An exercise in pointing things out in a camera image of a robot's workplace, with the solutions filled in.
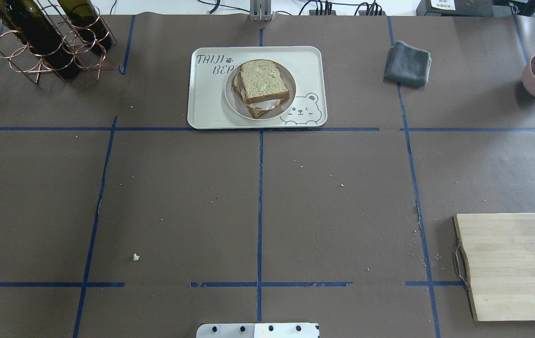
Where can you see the fried egg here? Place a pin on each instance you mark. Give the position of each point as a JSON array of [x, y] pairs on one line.
[[266, 105]]

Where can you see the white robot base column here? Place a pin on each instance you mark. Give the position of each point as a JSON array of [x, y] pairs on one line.
[[258, 330]]

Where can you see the green wine bottle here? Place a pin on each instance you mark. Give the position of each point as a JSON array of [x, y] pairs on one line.
[[92, 29], [42, 36], [9, 24]]

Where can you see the cream bear tray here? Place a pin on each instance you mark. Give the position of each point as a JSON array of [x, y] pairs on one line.
[[211, 67]]

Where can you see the white round plate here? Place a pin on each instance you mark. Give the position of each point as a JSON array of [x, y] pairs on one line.
[[238, 107]]

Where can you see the green wine bottle middle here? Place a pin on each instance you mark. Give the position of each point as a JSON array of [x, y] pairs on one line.
[[42, 36]]

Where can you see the bread slice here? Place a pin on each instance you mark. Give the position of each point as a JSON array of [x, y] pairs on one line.
[[262, 80], [238, 87]]

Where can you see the green wine bottle front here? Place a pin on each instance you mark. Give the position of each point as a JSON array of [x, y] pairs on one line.
[[9, 24]]

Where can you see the aluminium frame post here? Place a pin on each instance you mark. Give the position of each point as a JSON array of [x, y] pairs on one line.
[[260, 10]]

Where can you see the green wine bottle back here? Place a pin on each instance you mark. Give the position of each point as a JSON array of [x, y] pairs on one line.
[[92, 29]]

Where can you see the wooden cutting board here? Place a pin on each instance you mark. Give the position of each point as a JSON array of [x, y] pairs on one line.
[[498, 252]]

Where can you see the grey folded cloth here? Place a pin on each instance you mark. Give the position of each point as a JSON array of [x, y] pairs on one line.
[[408, 65]]

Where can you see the black equipment box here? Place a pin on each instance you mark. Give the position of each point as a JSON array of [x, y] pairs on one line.
[[475, 8]]

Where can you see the copper wire bottle rack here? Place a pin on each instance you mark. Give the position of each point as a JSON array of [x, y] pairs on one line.
[[24, 61]]

